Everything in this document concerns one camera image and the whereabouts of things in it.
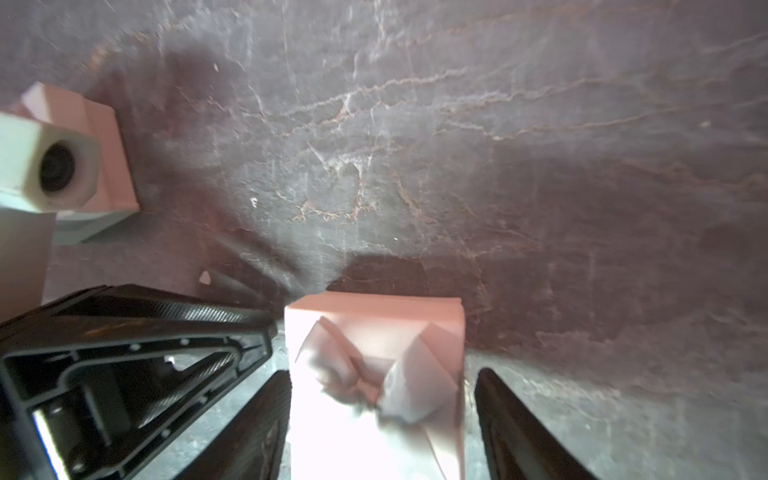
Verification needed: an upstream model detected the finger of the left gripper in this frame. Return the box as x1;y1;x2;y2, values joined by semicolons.
1;285;277;479

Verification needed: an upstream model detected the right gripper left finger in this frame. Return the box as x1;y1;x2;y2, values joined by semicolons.
177;370;292;480

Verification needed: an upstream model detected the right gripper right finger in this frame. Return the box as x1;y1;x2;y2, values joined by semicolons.
474;368;595;480

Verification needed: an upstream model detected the small pink gift box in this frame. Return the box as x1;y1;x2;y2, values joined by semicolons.
19;82;140;245

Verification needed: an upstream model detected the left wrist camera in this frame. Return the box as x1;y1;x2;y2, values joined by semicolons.
1;112;69;321

